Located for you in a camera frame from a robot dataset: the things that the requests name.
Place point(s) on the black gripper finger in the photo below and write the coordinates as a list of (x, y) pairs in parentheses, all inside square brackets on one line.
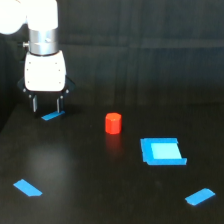
[(34, 104), (60, 101)]

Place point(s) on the blue tape strip far left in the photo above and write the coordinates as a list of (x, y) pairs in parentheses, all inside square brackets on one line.
[(52, 115)]

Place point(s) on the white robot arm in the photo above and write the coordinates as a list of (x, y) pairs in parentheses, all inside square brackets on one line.
[(41, 18)]

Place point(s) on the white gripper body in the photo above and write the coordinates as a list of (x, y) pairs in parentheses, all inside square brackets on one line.
[(45, 74)]

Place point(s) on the blue tape strip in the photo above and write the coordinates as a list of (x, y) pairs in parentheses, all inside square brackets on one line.
[(27, 188), (199, 197), (52, 115)]

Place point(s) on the blue tape square patch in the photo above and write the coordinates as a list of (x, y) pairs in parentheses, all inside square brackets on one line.
[(161, 152)]

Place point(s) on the blue tape strip near left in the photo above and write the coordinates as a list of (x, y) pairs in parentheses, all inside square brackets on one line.
[(27, 188)]

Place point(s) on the blue tape strip near right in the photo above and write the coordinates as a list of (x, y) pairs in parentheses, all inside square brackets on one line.
[(199, 197)]

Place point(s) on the red cylinder block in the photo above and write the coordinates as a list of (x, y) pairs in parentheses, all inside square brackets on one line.
[(113, 123)]

